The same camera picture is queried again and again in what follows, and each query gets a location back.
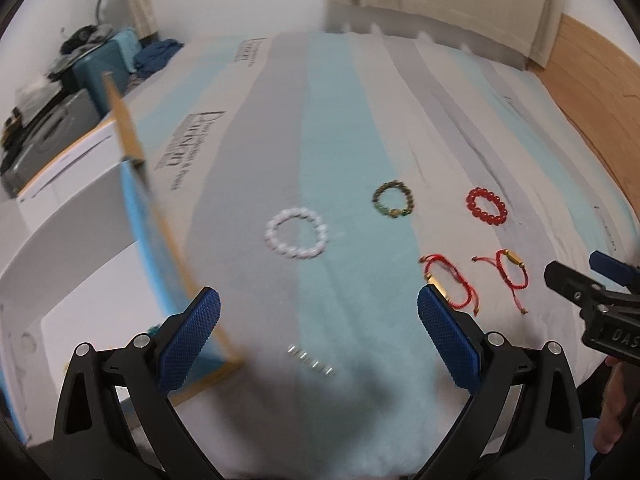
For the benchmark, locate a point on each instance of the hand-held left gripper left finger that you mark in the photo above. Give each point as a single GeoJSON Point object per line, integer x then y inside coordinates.
{"type": "Point", "coordinates": [192, 335]}

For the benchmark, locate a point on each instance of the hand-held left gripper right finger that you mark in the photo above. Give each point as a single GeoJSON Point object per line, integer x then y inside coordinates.
{"type": "Point", "coordinates": [450, 340]}

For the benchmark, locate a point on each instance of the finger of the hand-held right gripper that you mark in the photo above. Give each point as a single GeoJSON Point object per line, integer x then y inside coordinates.
{"type": "Point", "coordinates": [567, 277]}
{"type": "Point", "coordinates": [612, 266]}

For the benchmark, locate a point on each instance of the white cardboard box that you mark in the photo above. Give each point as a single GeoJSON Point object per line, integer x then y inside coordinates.
{"type": "Point", "coordinates": [75, 270]}

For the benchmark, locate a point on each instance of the person's right hand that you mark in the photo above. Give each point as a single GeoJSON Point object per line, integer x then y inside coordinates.
{"type": "Point", "coordinates": [617, 410]}

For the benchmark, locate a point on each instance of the person's dark clothing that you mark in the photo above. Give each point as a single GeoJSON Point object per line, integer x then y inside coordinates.
{"type": "Point", "coordinates": [592, 400]}

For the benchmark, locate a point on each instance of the striped blue grey blanket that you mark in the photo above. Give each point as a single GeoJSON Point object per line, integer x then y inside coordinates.
{"type": "Point", "coordinates": [340, 135]}

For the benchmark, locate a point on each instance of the grey suitcase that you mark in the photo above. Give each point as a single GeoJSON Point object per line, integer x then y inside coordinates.
{"type": "Point", "coordinates": [55, 130]}

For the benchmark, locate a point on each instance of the dark blue cloth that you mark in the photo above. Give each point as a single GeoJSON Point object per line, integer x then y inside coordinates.
{"type": "Point", "coordinates": [157, 55]}

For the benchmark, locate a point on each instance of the blue suitcase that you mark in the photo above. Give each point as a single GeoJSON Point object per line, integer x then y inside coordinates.
{"type": "Point", "coordinates": [107, 65]}

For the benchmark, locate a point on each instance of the dark clothes pile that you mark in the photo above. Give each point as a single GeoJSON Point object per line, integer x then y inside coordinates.
{"type": "Point", "coordinates": [85, 37]}

